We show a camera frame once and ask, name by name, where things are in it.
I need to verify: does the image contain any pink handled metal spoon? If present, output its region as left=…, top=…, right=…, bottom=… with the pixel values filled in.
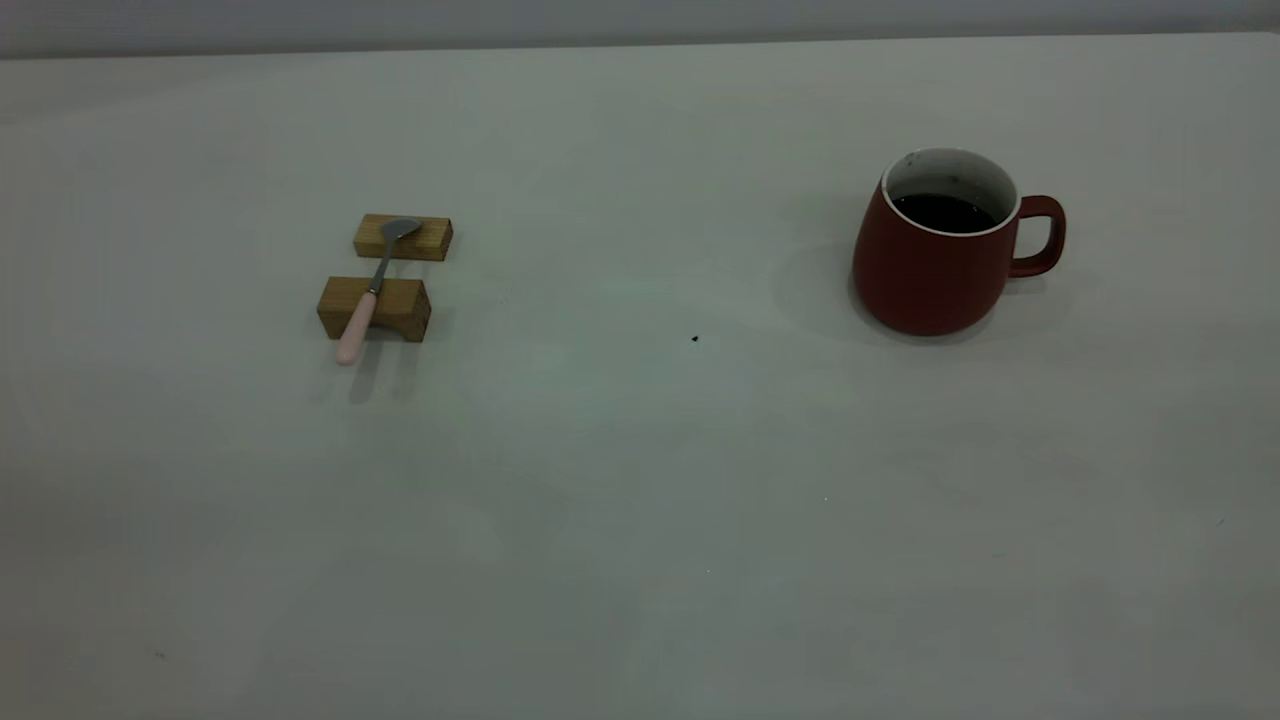
left=335, top=218, right=423, bottom=366

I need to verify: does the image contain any red ceramic mug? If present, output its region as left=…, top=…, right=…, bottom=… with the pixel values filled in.
left=852, top=148, right=1067, bottom=337

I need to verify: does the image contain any dark coffee liquid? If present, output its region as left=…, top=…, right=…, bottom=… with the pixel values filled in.
left=892, top=193, right=998, bottom=235

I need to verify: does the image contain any flat rectangular wooden block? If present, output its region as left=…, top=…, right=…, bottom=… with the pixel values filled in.
left=353, top=213, right=454, bottom=263

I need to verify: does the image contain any arched wooden block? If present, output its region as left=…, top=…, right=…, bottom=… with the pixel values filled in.
left=317, top=276, right=432, bottom=344

